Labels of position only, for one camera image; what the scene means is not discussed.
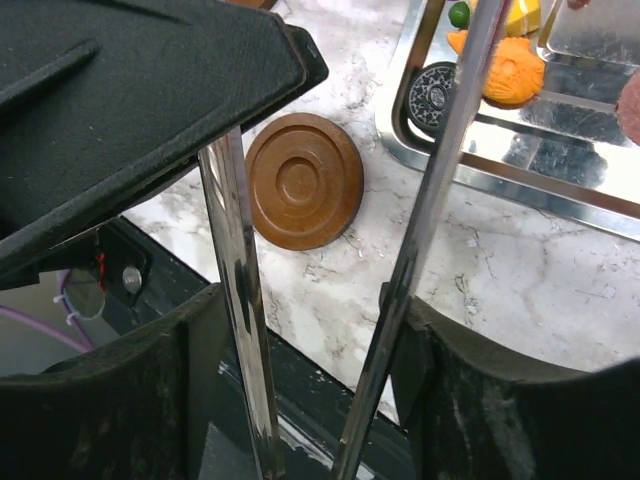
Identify brown wooden coaster near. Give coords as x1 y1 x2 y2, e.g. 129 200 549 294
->
247 113 364 251

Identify black round cookie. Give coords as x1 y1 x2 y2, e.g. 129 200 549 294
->
404 61 456 135

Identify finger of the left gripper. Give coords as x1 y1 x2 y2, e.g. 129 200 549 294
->
1 1 328 289

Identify black mounting rail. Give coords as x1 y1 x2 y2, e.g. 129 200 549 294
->
94 219 416 480

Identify metal tongs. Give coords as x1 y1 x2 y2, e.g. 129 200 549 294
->
197 0 504 480

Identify yellow layered cake slice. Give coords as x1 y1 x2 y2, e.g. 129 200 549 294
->
505 0 541 37

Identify stainless steel tray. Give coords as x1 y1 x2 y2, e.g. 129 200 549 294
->
375 1 639 240

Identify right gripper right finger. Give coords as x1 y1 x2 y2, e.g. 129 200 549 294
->
391 299 639 479

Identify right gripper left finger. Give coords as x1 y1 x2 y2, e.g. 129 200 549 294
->
1 284 224 479

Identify pink heart-shaped cake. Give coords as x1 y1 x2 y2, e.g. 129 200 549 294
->
615 70 640 145

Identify orange fish-shaped pastry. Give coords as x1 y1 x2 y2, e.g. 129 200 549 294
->
446 29 546 110

